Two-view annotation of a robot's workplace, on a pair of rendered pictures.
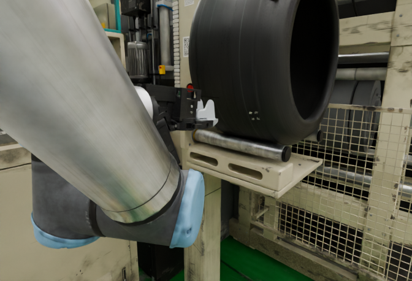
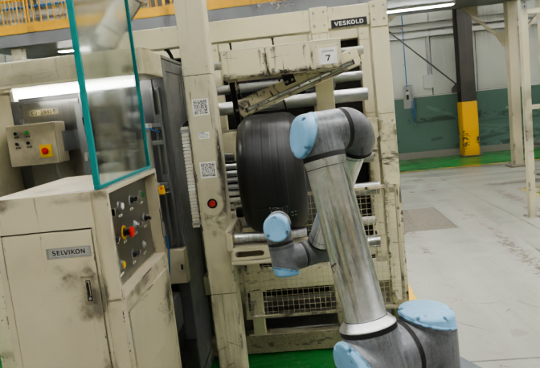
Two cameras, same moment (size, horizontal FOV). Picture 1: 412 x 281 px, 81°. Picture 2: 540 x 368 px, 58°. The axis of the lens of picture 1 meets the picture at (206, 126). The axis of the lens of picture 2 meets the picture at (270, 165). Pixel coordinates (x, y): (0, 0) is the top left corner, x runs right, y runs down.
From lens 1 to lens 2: 1.59 m
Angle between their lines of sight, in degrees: 38
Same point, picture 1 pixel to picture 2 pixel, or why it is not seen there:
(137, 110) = not seen: hidden behind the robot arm
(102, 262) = not seen: outside the picture
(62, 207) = (297, 258)
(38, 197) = (287, 258)
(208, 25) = (260, 166)
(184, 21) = (200, 150)
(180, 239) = not seen: hidden behind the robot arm
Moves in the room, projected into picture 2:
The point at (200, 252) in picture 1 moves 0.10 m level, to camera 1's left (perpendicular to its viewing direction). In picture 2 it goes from (239, 345) to (222, 354)
